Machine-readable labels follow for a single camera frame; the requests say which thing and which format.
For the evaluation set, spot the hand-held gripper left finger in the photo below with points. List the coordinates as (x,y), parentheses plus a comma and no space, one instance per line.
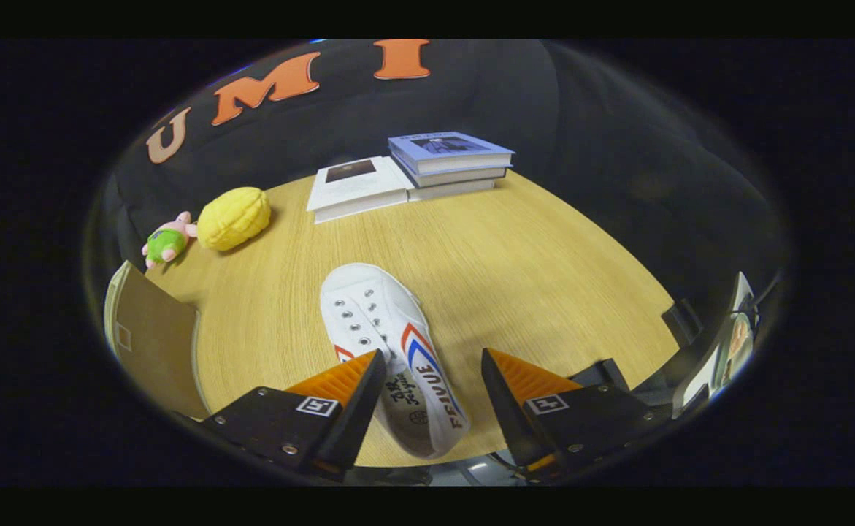
(354,416)

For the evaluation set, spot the white book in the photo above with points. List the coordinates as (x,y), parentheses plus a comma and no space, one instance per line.
(358,190)

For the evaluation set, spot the white printed board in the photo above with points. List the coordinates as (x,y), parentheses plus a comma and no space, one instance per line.
(719,351)

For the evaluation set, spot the yellow knitted plush ball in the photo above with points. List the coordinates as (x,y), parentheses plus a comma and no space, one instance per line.
(234,219)

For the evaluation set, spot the pale thick book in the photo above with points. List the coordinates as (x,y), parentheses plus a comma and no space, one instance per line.
(456,190)

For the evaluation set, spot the white canvas shoe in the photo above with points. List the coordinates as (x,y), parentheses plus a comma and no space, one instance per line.
(376,307)

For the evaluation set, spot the blue book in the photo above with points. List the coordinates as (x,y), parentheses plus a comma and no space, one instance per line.
(456,150)

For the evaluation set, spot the black tape patch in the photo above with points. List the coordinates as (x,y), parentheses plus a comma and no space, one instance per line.
(683,321)

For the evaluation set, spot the dark-spined book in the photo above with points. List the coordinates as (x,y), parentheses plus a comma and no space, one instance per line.
(464,177)

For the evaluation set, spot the beige fabric storage box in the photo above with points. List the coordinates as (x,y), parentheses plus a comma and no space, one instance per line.
(157,336)

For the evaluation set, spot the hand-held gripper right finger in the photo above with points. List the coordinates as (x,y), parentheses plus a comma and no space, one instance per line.
(504,409)

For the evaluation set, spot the pink and green plush toy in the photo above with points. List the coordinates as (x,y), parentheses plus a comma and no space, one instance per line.
(166,241)

